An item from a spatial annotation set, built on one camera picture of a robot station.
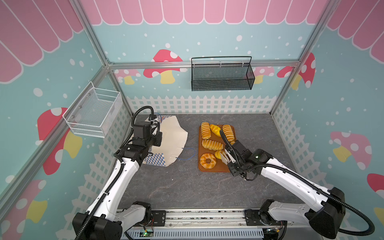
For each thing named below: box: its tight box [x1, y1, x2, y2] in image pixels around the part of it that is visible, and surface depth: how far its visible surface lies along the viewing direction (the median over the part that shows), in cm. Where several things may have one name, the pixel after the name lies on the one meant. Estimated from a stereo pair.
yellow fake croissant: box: [209, 124, 221, 137], surface depth 109 cm
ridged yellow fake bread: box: [201, 121, 212, 140], surface depth 107 cm
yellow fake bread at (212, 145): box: [202, 139, 224, 151], surface depth 100 cm
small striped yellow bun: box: [214, 150, 222, 159], surface depth 93 cm
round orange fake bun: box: [199, 153, 217, 169], surface depth 94 cm
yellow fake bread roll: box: [222, 124, 235, 142], surface depth 107 cm
